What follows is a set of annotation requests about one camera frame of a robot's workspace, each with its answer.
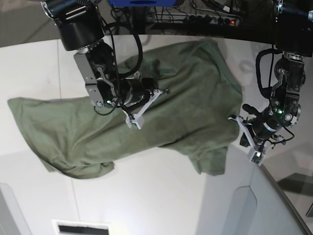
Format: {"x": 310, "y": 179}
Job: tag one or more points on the blue box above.
{"x": 149, "y": 3}

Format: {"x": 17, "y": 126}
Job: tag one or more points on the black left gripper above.
{"x": 264, "y": 126}

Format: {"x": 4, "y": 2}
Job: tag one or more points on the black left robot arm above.
{"x": 294, "y": 32}

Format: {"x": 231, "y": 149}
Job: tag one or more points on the green t-shirt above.
{"x": 69, "y": 137}

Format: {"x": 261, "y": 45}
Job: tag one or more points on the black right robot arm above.
{"x": 82, "y": 30}

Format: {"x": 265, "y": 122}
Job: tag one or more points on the black table post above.
{"x": 139, "y": 19}

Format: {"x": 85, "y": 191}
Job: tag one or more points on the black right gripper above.
{"x": 136, "y": 92}

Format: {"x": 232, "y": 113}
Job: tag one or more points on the black power strip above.
{"x": 179, "y": 18}

